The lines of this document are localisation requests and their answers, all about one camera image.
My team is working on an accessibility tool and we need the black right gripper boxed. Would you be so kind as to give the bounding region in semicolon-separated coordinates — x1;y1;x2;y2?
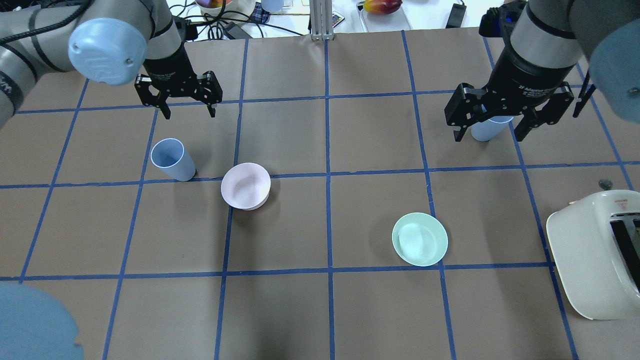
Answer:
445;47;572;142

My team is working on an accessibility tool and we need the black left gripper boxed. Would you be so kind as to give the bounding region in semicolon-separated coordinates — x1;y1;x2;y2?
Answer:
134;50;223;120

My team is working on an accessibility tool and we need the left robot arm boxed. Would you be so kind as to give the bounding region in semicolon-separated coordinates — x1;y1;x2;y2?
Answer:
0;0;223;125

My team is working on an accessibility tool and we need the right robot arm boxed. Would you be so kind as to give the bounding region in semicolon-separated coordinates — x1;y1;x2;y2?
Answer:
444;0;640;142

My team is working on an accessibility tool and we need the pink bowl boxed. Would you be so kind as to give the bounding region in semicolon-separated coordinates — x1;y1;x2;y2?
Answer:
221;162;272;211

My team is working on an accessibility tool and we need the black power brick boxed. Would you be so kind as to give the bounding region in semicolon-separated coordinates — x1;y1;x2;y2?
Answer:
445;3;467;28

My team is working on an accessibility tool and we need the mint green bowl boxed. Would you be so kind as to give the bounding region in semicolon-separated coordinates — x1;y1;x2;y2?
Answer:
391;212;450;267

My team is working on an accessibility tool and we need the cream white toaster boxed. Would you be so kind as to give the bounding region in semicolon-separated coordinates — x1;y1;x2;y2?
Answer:
545;189;640;321

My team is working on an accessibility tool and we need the red mango fruit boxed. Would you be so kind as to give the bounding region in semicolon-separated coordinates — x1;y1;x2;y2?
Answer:
362;0;403;15

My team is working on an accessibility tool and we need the white remote control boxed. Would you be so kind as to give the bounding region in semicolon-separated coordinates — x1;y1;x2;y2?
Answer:
331;11;345;28

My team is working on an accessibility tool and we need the aluminium frame post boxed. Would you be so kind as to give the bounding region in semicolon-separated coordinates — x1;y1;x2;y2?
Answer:
309;0;335;41

